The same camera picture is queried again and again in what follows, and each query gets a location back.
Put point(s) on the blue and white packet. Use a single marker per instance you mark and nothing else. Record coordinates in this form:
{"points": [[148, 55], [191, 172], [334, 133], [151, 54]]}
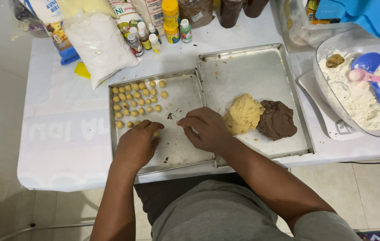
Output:
{"points": [[54, 30]]}

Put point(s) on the white kitchen scale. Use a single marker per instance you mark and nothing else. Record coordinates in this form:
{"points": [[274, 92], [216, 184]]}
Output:
{"points": [[313, 97]]}

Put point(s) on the group of tan dough balls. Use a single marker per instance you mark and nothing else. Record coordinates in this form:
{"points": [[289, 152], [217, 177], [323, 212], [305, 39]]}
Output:
{"points": [[136, 97]]}

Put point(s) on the chocolate brown dough lump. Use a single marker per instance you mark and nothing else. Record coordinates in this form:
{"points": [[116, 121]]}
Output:
{"points": [[276, 121]]}

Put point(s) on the white packet with green print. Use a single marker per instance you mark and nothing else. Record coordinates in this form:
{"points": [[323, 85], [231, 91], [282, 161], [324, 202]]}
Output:
{"points": [[126, 15]]}

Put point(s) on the small brown liquid bottle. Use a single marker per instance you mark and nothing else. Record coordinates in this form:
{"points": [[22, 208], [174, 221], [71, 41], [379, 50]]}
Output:
{"points": [[145, 40]]}

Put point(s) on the green liquid bottle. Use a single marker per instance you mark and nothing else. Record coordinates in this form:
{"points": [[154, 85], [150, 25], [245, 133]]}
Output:
{"points": [[185, 31]]}

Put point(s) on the yellow plastic piece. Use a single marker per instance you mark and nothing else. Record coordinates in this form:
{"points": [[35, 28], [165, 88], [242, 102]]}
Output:
{"points": [[82, 70]]}

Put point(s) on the small white-capped bottle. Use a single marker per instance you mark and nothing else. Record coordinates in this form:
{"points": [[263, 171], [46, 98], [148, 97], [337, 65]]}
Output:
{"points": [[141, 25]]}

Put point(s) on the person's left hand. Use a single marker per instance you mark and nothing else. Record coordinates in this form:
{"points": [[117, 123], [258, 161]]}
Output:
{"points": [[133, 149]]}

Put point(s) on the tan dough lump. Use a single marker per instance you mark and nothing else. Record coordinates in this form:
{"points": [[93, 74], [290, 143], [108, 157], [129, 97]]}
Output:
{"points": [[242, 113]]}

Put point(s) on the blue plastic spoon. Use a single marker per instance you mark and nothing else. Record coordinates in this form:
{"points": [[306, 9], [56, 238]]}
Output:
{"points": [[367, 62]]}

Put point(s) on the clear bag of white powder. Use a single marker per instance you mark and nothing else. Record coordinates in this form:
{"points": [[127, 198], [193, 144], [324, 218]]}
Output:
{"points": [[99, 47]]}

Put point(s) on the brown-yellow dough scrap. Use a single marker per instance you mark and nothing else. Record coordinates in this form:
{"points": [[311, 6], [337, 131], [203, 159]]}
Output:
{"points": [[335, 61]]}

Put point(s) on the dark plastic bag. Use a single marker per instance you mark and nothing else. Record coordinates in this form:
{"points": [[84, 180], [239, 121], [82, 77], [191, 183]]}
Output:
{"points": [[26, 18]]}

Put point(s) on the dark brown jar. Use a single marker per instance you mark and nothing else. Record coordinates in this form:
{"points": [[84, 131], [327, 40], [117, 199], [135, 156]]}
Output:
{"points": [[230, 11], [255, 7]]}

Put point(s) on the small blue liquid bottle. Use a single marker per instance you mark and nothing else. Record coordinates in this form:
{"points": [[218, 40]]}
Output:
{"points": [[153, 30]]}

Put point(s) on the short yellow-lidded jar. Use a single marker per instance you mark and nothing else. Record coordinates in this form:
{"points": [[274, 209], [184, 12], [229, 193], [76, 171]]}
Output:
{"points": [[172, 35]]}

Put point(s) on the tall yellow-lidded jar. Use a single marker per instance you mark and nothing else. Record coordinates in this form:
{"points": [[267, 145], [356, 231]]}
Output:
{"points": [[170, 13]]}

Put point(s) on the clear plastic mixing bowl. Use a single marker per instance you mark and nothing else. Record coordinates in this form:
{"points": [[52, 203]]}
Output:
{"points": [[327, 97]]}

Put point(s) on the small metal baking tray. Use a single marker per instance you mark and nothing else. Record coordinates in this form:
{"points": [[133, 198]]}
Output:
{"points": [[183, 97]]}

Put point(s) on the person's right hand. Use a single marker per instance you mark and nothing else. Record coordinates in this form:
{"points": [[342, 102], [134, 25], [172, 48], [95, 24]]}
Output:
{"points": [[210, 132]]}

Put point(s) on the white flour heap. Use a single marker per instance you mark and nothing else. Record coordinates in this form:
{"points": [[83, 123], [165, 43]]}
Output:
{"points": [[357, 100]]}

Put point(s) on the person's grey shirt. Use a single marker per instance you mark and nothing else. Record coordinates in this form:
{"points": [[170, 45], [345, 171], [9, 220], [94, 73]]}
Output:
{"points": [[216, 214]]}

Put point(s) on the pink plastic spoon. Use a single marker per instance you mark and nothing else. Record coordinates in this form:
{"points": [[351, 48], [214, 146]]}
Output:
{"points": [[373, 78]]}

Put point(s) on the bag of pale yellow powder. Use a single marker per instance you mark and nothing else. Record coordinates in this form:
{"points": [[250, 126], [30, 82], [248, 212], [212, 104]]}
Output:
{"points": [[83, 6]]}

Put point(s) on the bag of brown powder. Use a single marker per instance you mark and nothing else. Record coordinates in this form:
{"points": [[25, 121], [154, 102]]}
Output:
{"points": [[196, 11]]}

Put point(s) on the blue plastic lid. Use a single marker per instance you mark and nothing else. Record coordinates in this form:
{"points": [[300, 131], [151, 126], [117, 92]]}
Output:
{"points": [[367, 15]]}

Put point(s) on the small round dough piece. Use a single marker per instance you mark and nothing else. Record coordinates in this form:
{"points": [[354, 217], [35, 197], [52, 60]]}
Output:
{"points": [[156, 133]]}

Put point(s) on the small yellow liquid bottle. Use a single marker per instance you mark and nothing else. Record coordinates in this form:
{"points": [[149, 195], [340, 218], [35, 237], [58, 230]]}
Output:
{"points": [[155, 44]]}

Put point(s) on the small dark liquid bottle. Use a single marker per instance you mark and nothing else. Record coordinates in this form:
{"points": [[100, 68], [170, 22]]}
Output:
{"points": [[135, 45]]}

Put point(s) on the white plastic table cover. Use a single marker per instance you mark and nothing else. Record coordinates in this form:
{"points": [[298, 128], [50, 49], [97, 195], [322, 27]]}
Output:
{"points": [[59, 134]]}

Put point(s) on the white packet with barcode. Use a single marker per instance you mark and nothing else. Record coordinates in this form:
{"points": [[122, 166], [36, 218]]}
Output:
{"points": [[151, 11]]}

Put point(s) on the large metal baking tray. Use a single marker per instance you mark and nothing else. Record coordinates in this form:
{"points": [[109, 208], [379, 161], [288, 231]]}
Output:
{"points": [[253, 73]]}

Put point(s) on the clear plastic storage container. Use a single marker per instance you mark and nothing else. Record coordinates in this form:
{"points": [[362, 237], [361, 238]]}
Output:
{"points": [[297, 30]]}

